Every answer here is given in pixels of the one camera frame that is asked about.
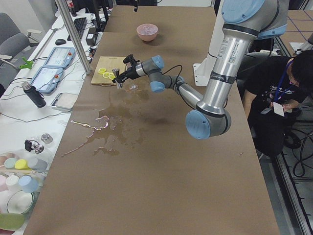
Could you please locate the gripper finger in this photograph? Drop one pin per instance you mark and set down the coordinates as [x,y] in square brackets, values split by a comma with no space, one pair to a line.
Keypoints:
[120,79]
[130,59]

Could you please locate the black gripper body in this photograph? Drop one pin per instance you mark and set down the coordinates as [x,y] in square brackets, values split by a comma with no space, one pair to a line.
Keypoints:
[130,72]

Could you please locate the steel cocktail jigger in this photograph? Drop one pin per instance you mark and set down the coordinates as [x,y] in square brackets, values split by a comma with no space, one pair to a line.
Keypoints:
[116,73]

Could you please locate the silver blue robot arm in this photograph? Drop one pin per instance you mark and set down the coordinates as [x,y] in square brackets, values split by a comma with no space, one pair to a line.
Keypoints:
[244,22]

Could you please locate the clear wine glass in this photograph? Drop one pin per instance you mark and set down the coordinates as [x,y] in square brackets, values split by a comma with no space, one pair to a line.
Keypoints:
[133,87]

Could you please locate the pink bowl of ice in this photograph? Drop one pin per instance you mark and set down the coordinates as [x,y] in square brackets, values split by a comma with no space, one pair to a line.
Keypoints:
[147,32]

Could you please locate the lemon slice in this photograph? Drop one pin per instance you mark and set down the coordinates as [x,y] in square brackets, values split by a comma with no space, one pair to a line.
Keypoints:
[112,77]
[106,74]
[102,70]

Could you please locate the bamboo cutting board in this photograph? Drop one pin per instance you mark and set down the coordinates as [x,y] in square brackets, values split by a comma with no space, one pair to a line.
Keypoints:
[108,62]

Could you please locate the black box with label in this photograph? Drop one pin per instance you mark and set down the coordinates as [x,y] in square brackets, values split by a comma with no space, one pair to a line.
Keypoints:
[91,37]

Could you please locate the white kitchen scale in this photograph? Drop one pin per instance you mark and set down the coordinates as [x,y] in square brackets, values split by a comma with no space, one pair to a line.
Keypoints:
[64,101]

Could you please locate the black keyboard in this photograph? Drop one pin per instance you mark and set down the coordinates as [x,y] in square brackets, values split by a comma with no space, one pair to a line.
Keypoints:
[80,24]

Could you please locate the upper blue teach pendant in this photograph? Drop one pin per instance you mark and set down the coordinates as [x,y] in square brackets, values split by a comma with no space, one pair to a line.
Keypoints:
[60,57]

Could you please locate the blue teach pendant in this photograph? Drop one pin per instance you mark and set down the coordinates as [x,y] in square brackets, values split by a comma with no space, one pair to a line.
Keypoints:
[60,57]
[47,79]

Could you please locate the black computer mouse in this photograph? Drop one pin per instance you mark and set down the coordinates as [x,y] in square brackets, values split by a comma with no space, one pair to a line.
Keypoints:
[59,42]

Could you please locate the lower blue teach pendant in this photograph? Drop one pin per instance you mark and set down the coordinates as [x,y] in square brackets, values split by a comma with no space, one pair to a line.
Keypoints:
[47,79]

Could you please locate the black insulated bottle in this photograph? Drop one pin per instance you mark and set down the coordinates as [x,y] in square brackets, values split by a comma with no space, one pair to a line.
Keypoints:
[36,97]

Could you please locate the green clamp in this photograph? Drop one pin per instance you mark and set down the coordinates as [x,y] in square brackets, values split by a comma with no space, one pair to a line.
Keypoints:
[27,64]

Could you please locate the small steel weight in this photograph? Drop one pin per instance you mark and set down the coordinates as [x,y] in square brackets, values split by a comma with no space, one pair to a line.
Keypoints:
[46,138]

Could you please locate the grey office chair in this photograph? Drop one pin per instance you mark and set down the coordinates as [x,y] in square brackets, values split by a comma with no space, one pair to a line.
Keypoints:
[13,41]

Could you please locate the yellow cup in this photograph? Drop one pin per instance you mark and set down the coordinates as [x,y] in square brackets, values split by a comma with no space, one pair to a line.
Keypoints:
[21,164]

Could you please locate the light blue cup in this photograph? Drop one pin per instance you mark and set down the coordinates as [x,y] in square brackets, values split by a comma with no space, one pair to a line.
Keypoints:
[28,184]

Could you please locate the person in black shirt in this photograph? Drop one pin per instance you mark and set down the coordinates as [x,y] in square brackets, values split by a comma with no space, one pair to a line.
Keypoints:
[279,82]

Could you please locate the white plate with rim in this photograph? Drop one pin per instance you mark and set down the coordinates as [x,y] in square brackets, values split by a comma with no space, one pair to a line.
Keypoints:
[20,202]

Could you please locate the green bowl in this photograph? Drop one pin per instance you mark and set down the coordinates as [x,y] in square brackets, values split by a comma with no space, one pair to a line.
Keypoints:
[11,221]

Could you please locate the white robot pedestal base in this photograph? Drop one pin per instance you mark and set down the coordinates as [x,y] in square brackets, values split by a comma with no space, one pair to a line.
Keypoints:
[203,70]

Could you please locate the aluminium frame post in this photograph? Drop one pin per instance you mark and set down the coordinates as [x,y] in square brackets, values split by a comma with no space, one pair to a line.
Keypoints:
[71,29]

